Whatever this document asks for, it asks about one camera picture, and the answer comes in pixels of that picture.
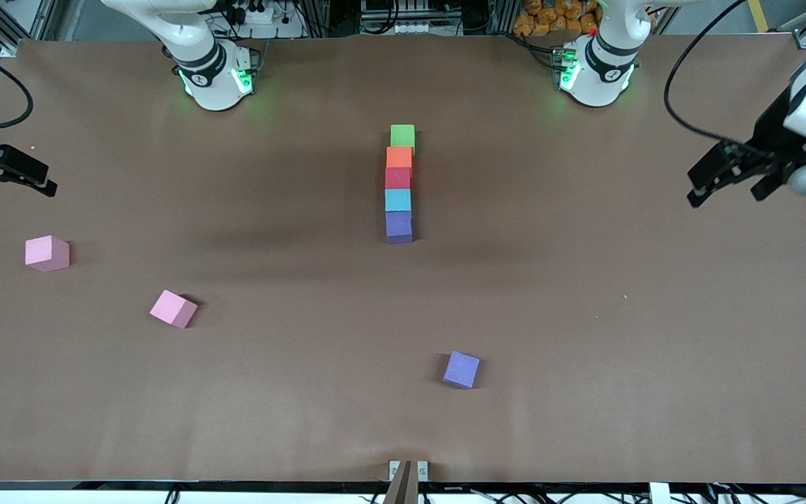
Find pink foam cube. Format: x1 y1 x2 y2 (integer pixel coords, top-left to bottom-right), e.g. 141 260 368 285
24 235 71 273
149 289 199 330

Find purple foam cube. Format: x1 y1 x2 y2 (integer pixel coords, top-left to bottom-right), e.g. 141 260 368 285
385 211 413 245
442 351 481 390

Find silver table edge bracket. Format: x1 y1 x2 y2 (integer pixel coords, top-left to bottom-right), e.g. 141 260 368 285
388 460 430 483

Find orange bagged objects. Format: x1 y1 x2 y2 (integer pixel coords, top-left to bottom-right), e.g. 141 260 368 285
513 0 603 37

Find silver equipment box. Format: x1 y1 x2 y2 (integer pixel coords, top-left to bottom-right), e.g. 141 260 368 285
361 0 460 36

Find grey-brown mounting post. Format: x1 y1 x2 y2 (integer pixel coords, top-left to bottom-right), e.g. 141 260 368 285
382 461 420 504

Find white power strip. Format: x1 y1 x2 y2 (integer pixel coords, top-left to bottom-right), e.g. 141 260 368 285
225 0 293 25

